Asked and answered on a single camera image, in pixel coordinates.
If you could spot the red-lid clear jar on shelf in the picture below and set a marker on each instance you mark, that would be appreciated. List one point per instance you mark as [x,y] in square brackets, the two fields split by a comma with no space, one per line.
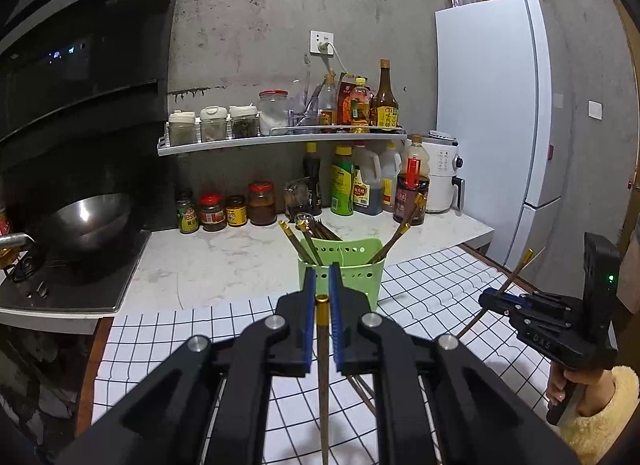
[273,112]

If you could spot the steel wok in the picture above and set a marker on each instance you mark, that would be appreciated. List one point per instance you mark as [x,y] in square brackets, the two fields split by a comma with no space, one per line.
[89,223]

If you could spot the dark vinegar bottle on shelf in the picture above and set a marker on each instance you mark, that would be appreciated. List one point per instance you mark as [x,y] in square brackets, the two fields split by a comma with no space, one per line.
[384,110]

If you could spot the yellow fleece sleeve forearm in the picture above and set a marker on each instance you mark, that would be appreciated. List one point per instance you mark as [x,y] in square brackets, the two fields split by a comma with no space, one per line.
[591,437]

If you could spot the spice jar middle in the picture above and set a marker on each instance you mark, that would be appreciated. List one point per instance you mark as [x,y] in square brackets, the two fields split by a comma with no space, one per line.
[213,121]

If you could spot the green-label small jar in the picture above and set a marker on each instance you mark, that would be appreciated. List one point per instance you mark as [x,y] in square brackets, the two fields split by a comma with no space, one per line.
[187,216]

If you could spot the white wall socket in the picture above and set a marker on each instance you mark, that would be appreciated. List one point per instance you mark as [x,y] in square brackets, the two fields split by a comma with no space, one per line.
[321,43]

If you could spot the chopsticks in holder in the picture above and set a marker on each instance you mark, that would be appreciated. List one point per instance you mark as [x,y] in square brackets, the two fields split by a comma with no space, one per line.
[311,229]
[397,234]

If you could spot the person's right hand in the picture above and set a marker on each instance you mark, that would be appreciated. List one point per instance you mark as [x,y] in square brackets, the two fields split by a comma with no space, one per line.
[599,388]

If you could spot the green bottle yellow cap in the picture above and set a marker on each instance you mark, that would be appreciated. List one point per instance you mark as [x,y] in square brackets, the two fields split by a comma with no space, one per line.
[342,181]

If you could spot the spice jar left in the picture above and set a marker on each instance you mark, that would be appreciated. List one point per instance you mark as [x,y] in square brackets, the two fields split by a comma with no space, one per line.
[182,128]

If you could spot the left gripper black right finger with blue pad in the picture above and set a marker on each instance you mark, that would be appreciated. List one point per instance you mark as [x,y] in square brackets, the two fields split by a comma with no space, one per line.
[435,401]

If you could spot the red-label dark bottle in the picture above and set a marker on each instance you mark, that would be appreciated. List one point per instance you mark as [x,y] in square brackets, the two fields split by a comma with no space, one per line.
[412,183]

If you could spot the green plastic utensil holder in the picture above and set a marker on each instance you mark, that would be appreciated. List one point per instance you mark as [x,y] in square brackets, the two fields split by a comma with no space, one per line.
[356,270]

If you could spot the white checkered tablecloth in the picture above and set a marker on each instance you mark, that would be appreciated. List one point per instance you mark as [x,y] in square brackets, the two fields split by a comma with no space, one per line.
[427,296]

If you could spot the chopsticks in holder right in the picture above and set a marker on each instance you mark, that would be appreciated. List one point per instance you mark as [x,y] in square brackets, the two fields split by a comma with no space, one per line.
[397,234]

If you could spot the white light switch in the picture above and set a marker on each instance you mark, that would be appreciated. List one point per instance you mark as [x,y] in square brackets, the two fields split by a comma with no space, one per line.
[595,110]

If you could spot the yellow-label small jar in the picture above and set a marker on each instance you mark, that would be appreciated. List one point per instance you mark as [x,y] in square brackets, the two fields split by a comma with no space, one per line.
[236,212]

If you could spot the large dark sauce jug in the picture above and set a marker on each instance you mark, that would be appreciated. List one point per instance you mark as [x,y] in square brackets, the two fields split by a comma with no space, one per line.
[367,193]

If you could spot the orange oil bottle on shelf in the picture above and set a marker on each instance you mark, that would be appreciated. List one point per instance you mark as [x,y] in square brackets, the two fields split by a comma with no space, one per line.
[360,98]

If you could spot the gold-tipped chopstick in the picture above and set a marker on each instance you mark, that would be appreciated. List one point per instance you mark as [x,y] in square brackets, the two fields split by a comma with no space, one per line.
[322,330]

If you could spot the red chili sauce jar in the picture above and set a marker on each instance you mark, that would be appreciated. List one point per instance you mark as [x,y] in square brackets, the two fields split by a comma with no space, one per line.
[211,212]

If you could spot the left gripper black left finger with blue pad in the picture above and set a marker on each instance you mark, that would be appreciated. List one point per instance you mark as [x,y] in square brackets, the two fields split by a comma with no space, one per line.
[207,403]

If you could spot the black stove top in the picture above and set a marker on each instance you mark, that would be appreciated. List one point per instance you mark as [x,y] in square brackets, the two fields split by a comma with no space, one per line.
[50,281]

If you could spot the white wall shelf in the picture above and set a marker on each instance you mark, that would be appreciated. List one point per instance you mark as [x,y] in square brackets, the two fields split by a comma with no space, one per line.
[309,134]

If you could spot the white refrigerator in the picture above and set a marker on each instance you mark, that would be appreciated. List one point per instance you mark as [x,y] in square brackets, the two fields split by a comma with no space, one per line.
[504,92]

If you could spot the chopsticks in holder left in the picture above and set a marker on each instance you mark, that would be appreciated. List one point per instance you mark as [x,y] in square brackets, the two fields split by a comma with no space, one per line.
[311,229]

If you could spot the spice jar right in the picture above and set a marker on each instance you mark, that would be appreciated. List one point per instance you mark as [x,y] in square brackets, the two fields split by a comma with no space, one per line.
[244,121]

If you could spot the brown sauce jar red lid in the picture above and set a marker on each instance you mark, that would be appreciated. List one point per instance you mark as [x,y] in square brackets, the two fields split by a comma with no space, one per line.
[261,208]

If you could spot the black range hood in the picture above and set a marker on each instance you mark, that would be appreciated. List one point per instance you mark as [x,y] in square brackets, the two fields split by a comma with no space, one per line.
[79,64]

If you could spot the white air fryer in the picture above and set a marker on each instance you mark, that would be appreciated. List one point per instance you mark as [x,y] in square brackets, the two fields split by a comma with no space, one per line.
[446,188]

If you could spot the spice jar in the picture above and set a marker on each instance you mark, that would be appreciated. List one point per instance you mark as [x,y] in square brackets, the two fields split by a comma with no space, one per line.
[244,121]
[182,128]
[213,121]

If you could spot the dark soy sauce bottle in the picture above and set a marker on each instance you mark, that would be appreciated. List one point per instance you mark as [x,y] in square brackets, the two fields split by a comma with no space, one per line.
[311,169]

